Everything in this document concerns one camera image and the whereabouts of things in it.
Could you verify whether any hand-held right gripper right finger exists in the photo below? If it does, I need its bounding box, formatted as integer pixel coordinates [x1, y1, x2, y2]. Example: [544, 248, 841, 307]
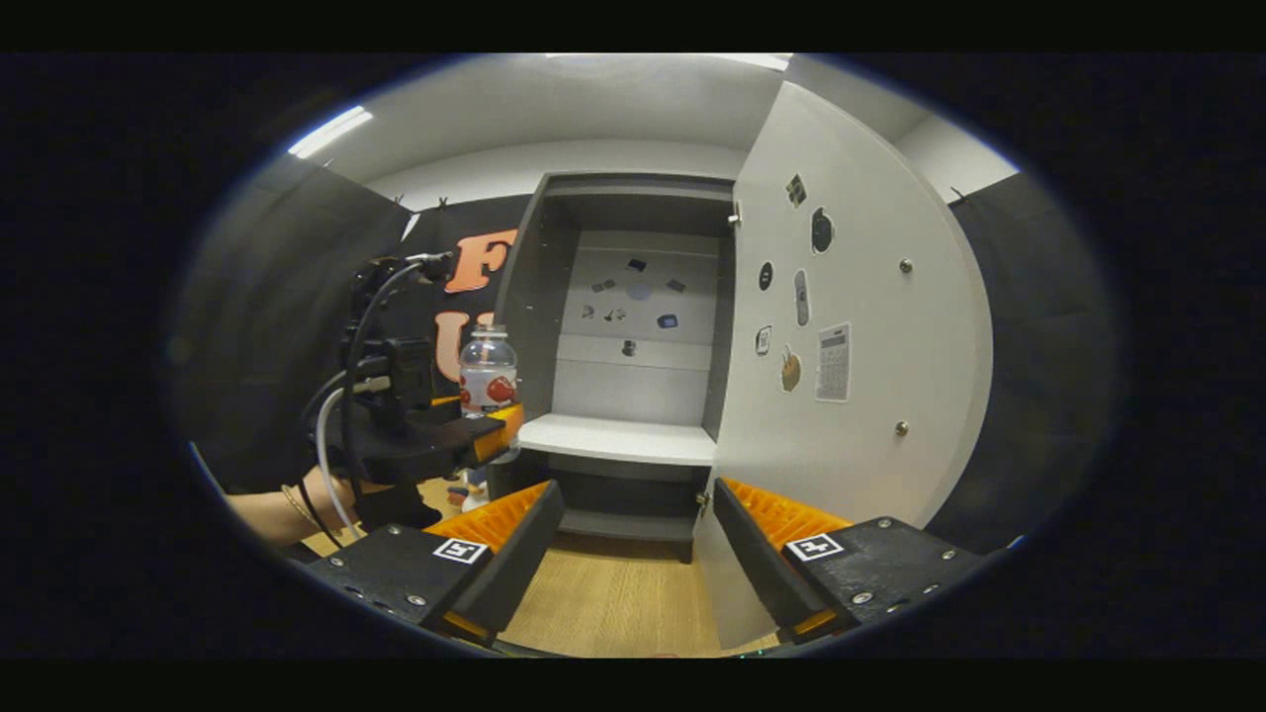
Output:
[712, 479, 990, 646]

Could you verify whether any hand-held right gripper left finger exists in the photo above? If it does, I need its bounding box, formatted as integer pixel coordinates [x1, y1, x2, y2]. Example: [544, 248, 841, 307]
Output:
[302, 481, 567, 649]

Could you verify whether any clear red-label bottle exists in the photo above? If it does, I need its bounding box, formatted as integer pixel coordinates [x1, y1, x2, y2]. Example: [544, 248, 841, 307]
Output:
[458, 324, 520, 418]

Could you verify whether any dark grey cabinet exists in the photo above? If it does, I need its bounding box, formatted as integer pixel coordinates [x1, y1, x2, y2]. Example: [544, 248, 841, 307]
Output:
[490, 173, 738, 565]

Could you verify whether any light grey cabinet door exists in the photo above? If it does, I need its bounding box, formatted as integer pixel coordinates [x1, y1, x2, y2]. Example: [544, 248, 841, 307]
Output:
[692, 81, 994, 652]

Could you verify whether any white cabinet shelf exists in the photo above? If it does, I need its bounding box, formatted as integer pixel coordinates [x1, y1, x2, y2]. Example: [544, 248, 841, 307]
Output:
[517, 412, 717, 468]

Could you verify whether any small white toy figure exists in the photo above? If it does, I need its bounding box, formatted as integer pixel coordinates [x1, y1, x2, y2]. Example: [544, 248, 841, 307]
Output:
[445, 465, 493, 513]

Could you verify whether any black wrist band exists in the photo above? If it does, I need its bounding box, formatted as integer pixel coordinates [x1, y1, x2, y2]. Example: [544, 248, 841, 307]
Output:
[297, 478, 345, 540]

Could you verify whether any black backdrop cloth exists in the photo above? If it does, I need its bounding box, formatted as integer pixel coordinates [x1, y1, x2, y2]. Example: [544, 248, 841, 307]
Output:
[168, 153, 1124, 555]

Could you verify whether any ceiling light panel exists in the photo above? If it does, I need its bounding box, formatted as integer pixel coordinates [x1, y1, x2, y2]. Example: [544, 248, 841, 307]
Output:
[544, 53, 792, 72]
[287, 106, 375, 159]

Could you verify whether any black cable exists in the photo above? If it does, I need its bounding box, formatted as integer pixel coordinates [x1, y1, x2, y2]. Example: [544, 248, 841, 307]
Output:
[339, 259, 436, 495]

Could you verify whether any white cable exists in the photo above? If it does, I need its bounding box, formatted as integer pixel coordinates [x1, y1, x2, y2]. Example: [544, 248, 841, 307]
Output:
[315, 381, 392, 540]

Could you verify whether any thin gold bracelet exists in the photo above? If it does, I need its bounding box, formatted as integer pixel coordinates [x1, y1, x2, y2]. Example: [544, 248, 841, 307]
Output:
[280, 483, 319, 530]

